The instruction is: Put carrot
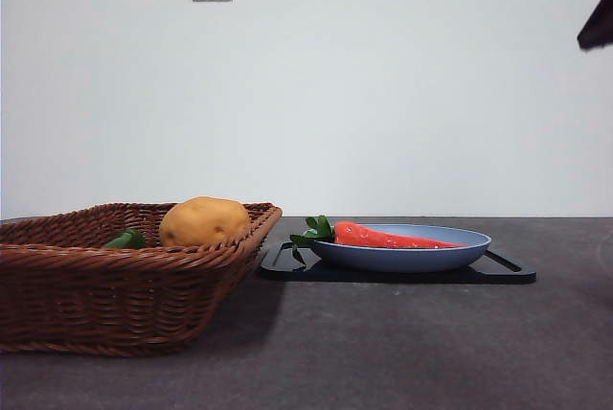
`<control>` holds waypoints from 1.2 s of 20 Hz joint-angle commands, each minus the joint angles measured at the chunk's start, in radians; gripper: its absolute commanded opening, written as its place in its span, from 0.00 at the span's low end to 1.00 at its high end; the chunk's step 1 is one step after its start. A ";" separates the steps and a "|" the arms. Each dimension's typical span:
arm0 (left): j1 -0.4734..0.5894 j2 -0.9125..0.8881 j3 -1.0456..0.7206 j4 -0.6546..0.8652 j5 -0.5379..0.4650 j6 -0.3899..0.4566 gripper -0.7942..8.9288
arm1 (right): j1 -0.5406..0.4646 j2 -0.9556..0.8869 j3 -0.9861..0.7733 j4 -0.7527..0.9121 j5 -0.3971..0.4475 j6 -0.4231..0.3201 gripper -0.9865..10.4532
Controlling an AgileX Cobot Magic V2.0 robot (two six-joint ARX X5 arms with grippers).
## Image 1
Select light blue plate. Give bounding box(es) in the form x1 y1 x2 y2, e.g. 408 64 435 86
309 223 493 273

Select brown wicker basket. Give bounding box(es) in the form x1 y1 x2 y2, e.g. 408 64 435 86
0 202 283 358

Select yellow-brown potato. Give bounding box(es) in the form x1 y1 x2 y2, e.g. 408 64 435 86
158 195 251 247

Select black rectangular tray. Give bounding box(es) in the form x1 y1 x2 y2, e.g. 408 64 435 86
258 239 537 285

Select orange carrot with green leaves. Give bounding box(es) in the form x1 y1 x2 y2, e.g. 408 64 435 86
288 215 468 271

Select green pepper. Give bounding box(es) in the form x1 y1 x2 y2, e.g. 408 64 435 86
100 228 147 251

